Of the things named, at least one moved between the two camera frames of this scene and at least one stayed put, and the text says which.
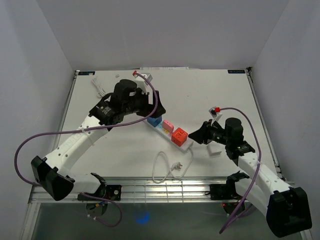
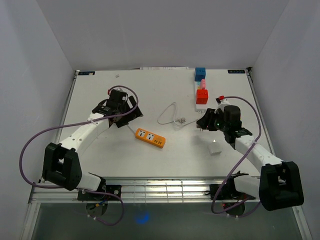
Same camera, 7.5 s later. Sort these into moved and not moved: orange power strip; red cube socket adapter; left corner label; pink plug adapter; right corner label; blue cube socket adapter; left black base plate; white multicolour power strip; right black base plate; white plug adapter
Moved: orange power strip; pink plug adapter; blue cube socket adapter; red cube socket adapter; white multicolour power strip
Not moved: left black base plate; right black base plate; left corner label; right corner label; white plug adapter
